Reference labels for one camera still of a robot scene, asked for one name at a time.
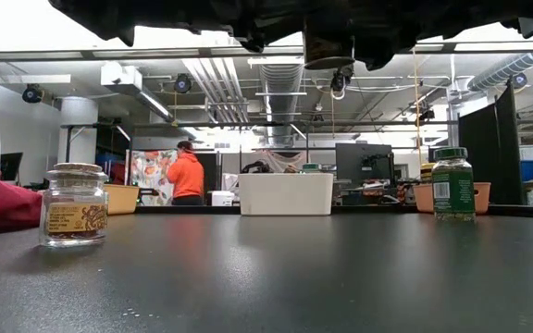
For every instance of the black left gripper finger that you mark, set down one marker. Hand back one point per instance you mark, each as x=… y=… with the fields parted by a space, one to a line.
x=253 y=28

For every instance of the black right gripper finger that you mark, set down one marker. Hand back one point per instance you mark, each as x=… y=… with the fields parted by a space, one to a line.
x=288 y=16
x=380 y=44

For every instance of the green lid herb bottle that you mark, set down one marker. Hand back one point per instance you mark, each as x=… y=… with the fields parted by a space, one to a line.
x=453 y=189
x=311 y=168

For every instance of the glass spice jar cork lid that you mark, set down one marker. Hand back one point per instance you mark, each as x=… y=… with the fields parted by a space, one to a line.
x=73 y=208

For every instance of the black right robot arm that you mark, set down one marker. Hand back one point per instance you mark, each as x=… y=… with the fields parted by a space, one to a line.
x=488 y=14

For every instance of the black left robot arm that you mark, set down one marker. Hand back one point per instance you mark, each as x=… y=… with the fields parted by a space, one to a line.
x=90 y=18

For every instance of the white ceiling unit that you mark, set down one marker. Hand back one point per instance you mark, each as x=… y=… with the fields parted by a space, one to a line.
x=120 y=76

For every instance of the black computer monitor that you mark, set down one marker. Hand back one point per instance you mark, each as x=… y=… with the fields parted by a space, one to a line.
x=11 y=165
x=354 y=162

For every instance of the hanging mesh cloth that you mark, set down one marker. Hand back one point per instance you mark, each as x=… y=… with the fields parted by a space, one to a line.
x=280 y=157

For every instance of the person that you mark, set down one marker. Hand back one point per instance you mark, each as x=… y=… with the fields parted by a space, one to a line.
x=290 y=169
x=185 y=178

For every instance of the black partition screen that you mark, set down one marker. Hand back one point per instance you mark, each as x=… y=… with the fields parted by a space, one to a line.
x=488 y=152

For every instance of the white ceiling light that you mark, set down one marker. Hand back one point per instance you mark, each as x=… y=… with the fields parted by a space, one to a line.
x=40 y=79

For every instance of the terracotta plastic bin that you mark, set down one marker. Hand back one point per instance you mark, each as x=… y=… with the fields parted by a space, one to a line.
x=423 y=199

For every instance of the floral printed board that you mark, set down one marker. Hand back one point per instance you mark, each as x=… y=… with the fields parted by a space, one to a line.
x=148 y=171

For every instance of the white plastic bin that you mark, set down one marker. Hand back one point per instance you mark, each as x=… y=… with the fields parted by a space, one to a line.
x=285 y=194

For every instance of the white desktop device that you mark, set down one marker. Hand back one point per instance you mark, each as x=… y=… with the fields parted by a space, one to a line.
x=222 y=199

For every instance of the tan plastic bin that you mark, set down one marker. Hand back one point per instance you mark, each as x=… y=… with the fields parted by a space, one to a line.
x=123 y=199

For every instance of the round ceiling camera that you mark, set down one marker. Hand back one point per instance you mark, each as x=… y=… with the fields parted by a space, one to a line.
x=519 y=79
x=182 y=83
x=32 y=94

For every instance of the silver flexible duct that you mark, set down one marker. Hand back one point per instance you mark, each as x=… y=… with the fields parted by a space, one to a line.
x=281 y=106

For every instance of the spiral metal duct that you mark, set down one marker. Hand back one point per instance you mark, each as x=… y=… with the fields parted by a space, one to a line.
x=507 y=69

